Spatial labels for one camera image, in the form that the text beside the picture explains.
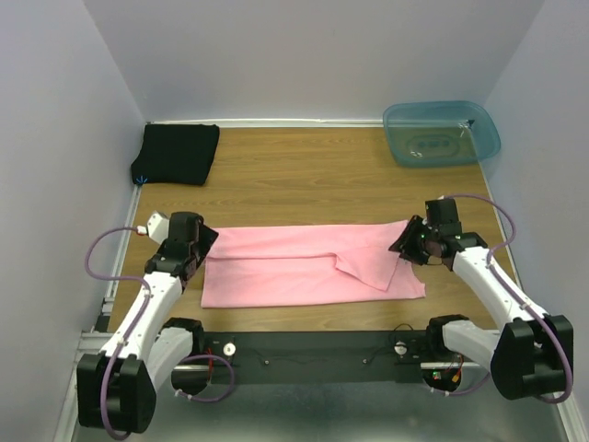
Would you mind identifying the pink t-shirt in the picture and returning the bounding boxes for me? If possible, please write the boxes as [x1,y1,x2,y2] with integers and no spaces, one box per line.
[201,221,425,308]

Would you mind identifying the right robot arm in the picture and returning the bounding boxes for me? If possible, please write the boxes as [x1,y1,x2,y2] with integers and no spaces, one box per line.
[390,195,573,404]

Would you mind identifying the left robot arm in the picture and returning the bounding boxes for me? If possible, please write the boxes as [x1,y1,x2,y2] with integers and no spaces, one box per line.
[75,212,218,441]

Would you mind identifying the folded black t-shirt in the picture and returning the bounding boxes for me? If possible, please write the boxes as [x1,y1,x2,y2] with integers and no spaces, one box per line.
[131,123,220,186]

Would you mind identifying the blue translucent plastic bin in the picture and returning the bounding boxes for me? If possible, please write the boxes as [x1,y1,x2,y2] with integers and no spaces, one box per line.
[383,100,502,169]

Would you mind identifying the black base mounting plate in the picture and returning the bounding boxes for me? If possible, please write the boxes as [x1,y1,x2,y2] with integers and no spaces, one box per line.
[204,330,445,386]

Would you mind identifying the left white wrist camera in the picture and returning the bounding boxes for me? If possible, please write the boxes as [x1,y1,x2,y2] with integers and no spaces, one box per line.
[135,211,169,244]

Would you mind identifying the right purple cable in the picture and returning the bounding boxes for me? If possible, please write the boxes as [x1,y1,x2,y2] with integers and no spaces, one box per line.
[441,192,575,405]

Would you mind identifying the purple cable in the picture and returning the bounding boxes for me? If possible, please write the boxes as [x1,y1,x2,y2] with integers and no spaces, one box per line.
[83,226,236,441]
[441,192,575,405]

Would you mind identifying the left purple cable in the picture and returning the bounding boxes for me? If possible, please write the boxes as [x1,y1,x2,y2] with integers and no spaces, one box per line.
[83,226,236,441]

